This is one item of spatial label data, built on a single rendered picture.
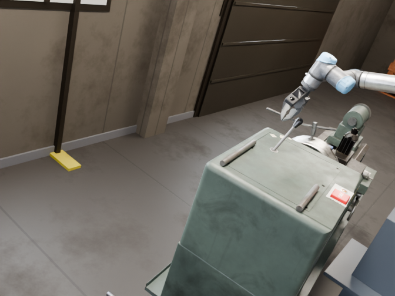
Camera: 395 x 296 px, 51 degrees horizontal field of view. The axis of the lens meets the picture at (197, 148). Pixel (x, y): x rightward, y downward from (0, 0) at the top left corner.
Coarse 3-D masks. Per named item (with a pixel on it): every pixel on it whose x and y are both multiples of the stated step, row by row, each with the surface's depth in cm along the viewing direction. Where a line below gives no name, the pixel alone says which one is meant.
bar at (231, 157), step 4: (252, 140) 166; (248, 144) 161; (252, 144) 164; (240, 148) 157; (244, 148) 158; (248, 148) 161; (236, 152) 153; (240, 152) 155; (228, 156) 148; (232, 156) 149; (236, 156) 152; (220, 160) 145; (224, 160) 145; (228, 160) 146; (220, 164) 145; (224, 164) 145
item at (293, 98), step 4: (300, 88) 185; (292, 92) 183; (296, 92) 183; (300, 92) 184; (304, 92) 184; (288, 96) 181; (292, 96) 181; (296, 96) 182; (300, 96) 182; (284, 100) 182; (288, 100) 181; (292, 100) 180; (296, 100) 181; (288, 104) 182; (292, 104) 180
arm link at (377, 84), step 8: (352, 72) 179; (360, 72) 180; (368, 72) 179; (360, 80) 179; (368, 80) 177; (376, 80) 175; (384, 80) 173; (392, 80) 171; (368, 88) 179; (376, 88) 176; (384, 88) 174; (392, 88) 172
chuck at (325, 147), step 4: (300, 136) 201; (304, 136) 200; (308, 136) 199; (304, 140) 193; (308, 140) 193; (312, 140) 194; (316, 140) 195; (320, 140) 197; (316, 144) 191; (320, 144) 192; (324, 144) 195; (328, 144) 197; (324, 148) 192; (328, 148) 194; (328, 152) 191; (332, 156) 192; (336, 156) 196; (336, 160) 194
